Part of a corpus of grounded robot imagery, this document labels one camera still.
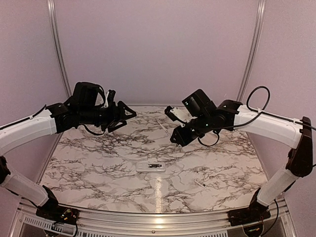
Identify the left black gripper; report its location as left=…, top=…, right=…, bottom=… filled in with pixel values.
left=79, top=100, right=137, bottom=132

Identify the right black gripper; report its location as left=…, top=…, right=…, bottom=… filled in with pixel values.
left=170, top=114, right=213, bottom=146

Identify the white remote control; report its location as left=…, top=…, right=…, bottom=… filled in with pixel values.
left=136, top=162, right=166, bottom=173

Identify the white battery cover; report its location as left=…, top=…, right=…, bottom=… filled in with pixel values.
left=194, top=179, right=206, bottom=188

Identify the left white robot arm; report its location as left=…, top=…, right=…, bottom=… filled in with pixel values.
left=0, top=82, right=137, bottom=220

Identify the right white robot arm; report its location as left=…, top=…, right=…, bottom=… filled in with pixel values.
left=164, top=89, right=314, bottom=221

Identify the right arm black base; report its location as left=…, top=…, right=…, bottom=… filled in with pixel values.
left=228, top=188, right=271, bottom=226

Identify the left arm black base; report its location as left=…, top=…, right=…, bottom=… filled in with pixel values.
left=36, top=186, right=79, bottom=225

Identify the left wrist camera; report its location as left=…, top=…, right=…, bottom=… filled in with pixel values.
left=103, top=89, right=116, bottom=108

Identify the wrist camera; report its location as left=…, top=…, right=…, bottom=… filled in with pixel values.
left=103, top=89, right=116, bottom=108
left=164, top=106, right=190, bottom=124

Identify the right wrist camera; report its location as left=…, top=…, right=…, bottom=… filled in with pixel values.
left=164, top=106, right=190, bottom=124

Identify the left aluminium frame post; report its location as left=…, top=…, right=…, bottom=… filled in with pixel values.
left=47, top=0, right=72, bottom=97

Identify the aluminium frame post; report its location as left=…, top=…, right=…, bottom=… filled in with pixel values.
left=47, top=0, right=72, bottom=97
left=237, top=0, right=266, bottom=102

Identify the front aluminium frame rail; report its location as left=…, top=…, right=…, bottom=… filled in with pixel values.
left=9, top=199, right=297, bottom=237

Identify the right aluminium frame post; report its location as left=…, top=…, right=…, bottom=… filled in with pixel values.
left=237, top=0, right=266, bottom=102

